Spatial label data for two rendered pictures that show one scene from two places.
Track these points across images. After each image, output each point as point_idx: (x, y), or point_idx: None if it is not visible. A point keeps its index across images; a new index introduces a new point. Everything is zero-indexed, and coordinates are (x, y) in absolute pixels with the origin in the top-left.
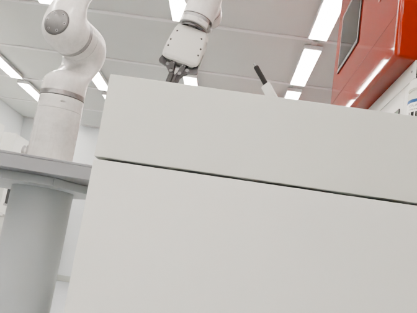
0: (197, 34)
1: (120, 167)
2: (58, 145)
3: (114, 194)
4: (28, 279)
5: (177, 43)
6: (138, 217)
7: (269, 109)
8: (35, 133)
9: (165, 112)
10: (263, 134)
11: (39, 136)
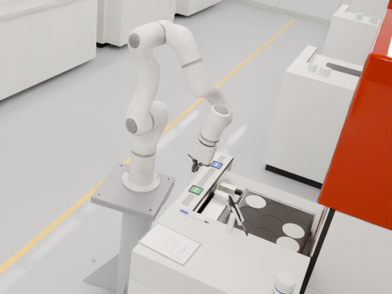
0: (207, 148)
1: (139, 284)
2: (142, 179)
3: (137, 291)
4: (135, 235)
5: (196, 151)
6: None
7: (196, 284)
8: (130, 171)
9: (154, 272)
10: (193, 292)
11: (132, 174)
